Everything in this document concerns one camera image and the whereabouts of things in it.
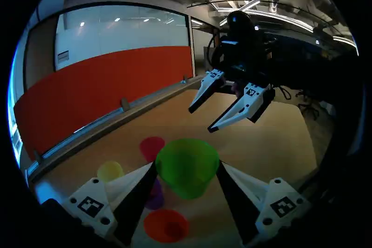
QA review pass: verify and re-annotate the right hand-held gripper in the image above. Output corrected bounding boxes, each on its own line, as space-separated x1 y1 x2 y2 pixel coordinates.
188 10 276 134

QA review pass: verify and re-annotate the red desk screen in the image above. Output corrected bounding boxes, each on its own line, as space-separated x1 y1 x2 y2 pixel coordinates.
13 45 204 183

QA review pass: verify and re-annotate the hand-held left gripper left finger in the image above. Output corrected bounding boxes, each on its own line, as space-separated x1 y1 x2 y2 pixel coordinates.
67 161 158 246

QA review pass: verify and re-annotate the red plastic cup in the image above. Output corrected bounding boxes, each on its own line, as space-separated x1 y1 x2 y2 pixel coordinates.
143 209 190 244

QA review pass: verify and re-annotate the purple plastic cup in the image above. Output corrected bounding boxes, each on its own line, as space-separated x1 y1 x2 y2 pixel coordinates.
145 178 165 210

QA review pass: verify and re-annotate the black cable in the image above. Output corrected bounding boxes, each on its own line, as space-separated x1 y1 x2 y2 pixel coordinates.
206 35 224 70

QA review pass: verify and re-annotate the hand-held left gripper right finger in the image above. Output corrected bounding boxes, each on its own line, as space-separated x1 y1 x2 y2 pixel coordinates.
215 160 312 247

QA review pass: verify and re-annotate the yellow plastic cup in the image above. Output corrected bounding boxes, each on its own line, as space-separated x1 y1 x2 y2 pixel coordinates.
97 161 125 183

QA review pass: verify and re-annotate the pink plastic cup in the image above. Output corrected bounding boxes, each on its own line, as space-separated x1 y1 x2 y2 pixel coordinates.
139 136 166 163

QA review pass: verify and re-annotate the green plastic cup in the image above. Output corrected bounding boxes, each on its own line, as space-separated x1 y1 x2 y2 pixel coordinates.
155 138 220 201

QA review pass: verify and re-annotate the black office chair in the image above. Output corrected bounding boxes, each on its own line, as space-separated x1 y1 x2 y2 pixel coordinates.
296 91 322 121

